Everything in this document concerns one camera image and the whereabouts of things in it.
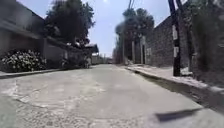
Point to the grey stone wall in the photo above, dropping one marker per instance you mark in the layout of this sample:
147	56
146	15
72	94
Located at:
161	43

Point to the tall dark trees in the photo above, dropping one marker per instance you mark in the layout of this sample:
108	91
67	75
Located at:
133	30

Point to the raised concrete sidewalk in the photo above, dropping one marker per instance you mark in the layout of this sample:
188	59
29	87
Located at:
166	74
23	73

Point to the dark utility pole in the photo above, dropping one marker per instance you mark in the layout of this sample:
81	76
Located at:
175	36

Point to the grey concrete road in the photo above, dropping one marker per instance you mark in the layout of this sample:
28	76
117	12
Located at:
100	90

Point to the white flowering bush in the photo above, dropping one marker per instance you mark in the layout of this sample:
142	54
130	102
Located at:
21	61

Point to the grey building with awning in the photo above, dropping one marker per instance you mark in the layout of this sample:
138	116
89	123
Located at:
23	36

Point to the large dark tree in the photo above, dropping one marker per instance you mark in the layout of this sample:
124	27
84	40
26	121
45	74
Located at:
68	20

